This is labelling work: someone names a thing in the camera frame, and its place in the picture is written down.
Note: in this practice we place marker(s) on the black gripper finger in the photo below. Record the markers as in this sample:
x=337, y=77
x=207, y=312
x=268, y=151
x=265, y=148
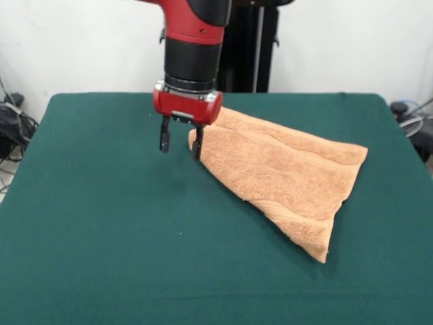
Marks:
x=197, y=147
x=164, y=139

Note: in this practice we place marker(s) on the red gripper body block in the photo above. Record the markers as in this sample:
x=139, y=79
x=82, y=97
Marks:
x=189, y=106

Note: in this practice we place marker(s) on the tan terry towel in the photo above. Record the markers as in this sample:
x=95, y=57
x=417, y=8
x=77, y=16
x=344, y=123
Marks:
x=287, y=176

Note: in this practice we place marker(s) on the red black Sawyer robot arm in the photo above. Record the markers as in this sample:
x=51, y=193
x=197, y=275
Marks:
x=193, y=61

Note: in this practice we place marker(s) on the dark green table cloth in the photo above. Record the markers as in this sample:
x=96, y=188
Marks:
x=101, y=220

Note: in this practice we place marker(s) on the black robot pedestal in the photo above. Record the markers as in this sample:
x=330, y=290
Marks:
x=250, y=50

